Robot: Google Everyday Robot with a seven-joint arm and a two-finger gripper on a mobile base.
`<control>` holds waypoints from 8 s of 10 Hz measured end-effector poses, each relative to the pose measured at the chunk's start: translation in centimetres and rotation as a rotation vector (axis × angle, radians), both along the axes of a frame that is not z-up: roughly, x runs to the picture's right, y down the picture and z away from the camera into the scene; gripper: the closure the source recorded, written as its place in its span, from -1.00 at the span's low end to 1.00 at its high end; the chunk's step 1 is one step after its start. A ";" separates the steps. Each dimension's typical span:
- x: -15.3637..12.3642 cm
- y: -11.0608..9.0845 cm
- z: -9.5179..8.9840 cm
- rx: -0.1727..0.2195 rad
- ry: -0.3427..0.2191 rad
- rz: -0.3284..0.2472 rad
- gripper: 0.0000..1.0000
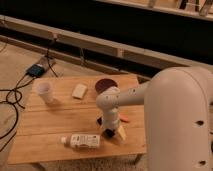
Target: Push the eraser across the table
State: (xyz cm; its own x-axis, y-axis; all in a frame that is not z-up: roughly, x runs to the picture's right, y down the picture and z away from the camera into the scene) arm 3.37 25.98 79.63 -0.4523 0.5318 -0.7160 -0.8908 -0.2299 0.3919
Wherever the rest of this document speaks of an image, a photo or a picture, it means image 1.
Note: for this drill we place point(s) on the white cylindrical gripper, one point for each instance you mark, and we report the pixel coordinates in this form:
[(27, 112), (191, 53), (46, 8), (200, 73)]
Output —
[(111, 120)]

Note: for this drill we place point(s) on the black rectangular eraser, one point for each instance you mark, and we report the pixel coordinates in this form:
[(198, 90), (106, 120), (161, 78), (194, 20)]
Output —
[(107, 132)]

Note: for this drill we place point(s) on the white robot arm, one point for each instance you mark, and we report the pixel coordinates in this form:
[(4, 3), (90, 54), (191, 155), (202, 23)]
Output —
[(176, 114)]

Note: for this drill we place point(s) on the orange carrot toy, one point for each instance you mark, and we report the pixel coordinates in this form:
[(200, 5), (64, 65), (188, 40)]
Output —
[(124, 118)]

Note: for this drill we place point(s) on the white plastic bottle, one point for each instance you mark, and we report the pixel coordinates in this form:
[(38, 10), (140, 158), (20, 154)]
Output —
[(81, 141)]

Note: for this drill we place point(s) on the dark red bowl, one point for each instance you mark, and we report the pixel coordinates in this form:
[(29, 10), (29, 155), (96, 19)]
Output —
[(103, 84)]

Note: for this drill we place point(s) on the pale yellow sponge block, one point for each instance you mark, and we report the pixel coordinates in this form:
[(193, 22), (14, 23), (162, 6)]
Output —
[(79, 91)]

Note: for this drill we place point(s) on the wooden low table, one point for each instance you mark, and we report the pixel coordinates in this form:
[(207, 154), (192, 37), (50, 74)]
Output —
[(41, 126)]

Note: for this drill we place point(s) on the translucent plastic cup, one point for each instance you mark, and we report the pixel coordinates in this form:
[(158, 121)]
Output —
[(44, 90)]

